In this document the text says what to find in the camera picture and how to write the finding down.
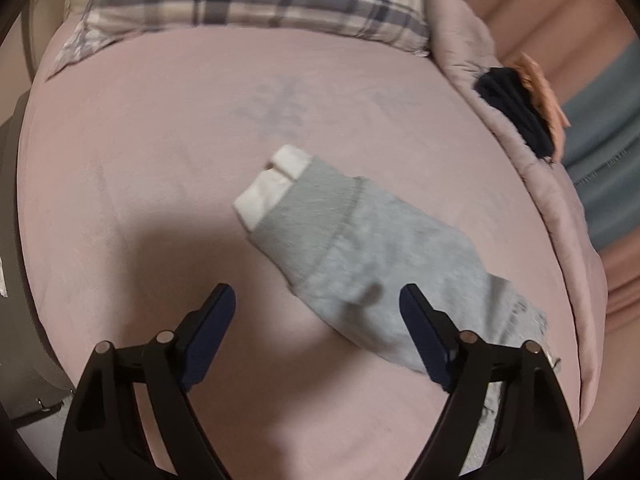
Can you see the peach fabric item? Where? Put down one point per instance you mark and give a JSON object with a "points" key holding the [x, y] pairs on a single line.
{"points": [[547, 95]]}

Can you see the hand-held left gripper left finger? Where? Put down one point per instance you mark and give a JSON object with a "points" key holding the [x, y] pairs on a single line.
{"points": [[212, 327]]}

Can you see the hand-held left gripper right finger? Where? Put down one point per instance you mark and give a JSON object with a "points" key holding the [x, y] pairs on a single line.
{"points": [[424, 330]]}

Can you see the dark navy cloth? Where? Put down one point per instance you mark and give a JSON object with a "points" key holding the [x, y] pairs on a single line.
{"points": [[515, 102]]}

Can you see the grey sweatshirt with white collar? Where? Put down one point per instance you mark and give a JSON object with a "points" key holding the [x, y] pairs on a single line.
{"points": [[350, 240]]}

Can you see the teal blue cloth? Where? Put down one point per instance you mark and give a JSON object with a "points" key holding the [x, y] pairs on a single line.
{"points": [[600, 125]]}

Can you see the pink quilted comforter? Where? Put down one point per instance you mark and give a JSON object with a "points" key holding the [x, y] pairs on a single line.
{"points": [[550, 200]]}

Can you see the pink bed sheet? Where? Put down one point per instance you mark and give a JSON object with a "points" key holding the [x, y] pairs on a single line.
{"points": [[175, 170]]}

